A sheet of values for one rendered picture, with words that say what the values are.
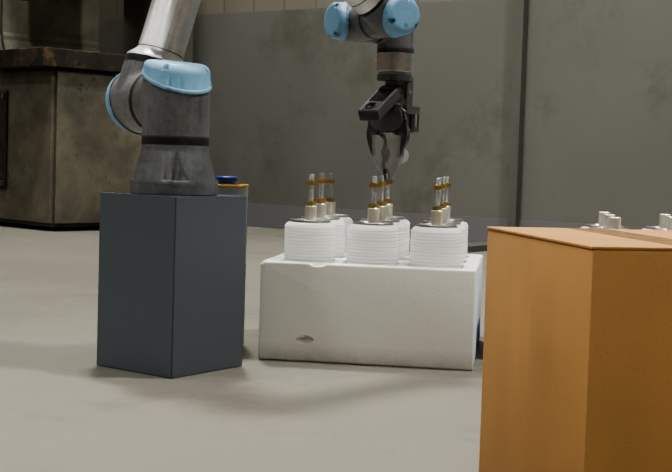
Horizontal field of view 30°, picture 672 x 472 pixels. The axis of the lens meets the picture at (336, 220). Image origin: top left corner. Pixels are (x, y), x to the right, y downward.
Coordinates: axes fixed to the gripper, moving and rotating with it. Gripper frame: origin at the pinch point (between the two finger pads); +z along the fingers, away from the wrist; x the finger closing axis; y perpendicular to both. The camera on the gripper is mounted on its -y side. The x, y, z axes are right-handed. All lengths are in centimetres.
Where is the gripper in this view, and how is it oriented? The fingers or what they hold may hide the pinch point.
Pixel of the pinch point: (386, 172)
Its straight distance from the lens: 254.9
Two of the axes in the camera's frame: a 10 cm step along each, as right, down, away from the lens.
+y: 5.0, -0.2, 8.7
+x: -8.7, -0.5, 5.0
